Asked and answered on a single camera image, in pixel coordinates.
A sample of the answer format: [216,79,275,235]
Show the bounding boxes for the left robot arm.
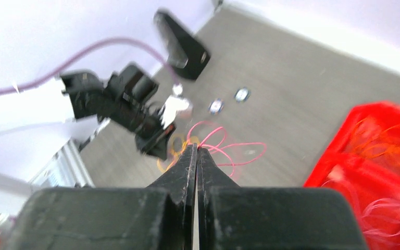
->
[0,63,176,160]

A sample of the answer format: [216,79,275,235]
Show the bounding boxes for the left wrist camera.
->
[158,83,193,129]

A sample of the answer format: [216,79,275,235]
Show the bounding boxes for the black metronome box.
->
[154,8,210,81]

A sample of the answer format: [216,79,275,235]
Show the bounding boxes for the red compartment bin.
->
[304,102,400,249]

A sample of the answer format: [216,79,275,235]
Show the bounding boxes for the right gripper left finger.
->
[3,145,197,250]

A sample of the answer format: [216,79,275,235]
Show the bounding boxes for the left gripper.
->
[117,101,176,161]

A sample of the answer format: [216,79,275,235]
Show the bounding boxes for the green poker chip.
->
[234,87,251,103]

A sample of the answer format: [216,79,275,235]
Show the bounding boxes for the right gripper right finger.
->
[197,149,368,249]

